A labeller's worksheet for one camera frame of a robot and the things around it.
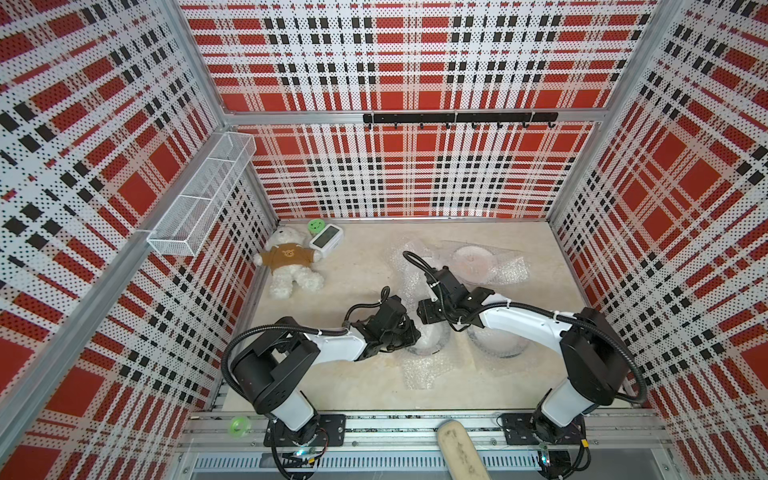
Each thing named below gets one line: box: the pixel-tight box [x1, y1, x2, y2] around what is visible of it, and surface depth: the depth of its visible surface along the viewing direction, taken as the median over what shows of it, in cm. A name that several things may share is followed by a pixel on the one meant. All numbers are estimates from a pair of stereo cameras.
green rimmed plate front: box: [408, 320, 450, 356], surface depth 90 cm
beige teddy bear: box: [254, 226, 324, 300], surface depth 101 cm
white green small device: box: [309, 223, 344, 255], surface depth 113 cm
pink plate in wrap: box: [450, 245, 498, 284], surface depth 109 cm
